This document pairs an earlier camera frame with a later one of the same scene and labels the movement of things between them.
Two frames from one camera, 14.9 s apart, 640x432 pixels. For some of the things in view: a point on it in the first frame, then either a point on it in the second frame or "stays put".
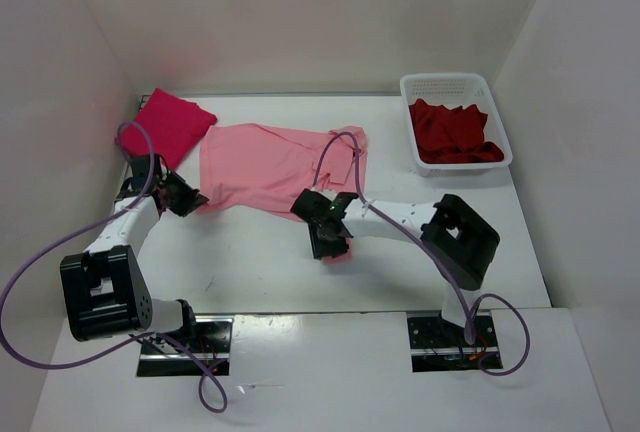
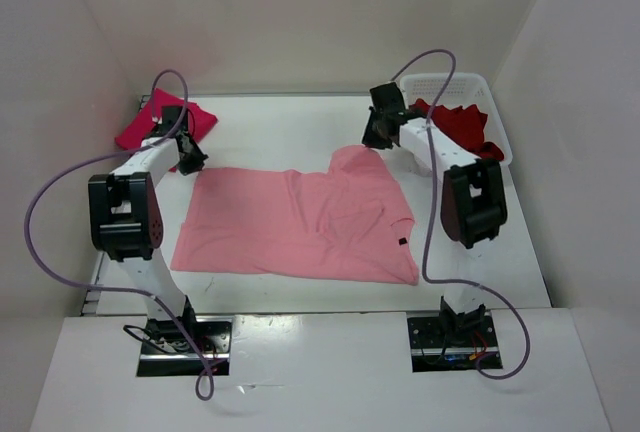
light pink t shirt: [264, 169] to [346, 218]
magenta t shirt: [168, 126] stays put
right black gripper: [319, 248] to [369, 138]
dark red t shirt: [452, 136] stays put
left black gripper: [191, 199] to [196, 164]
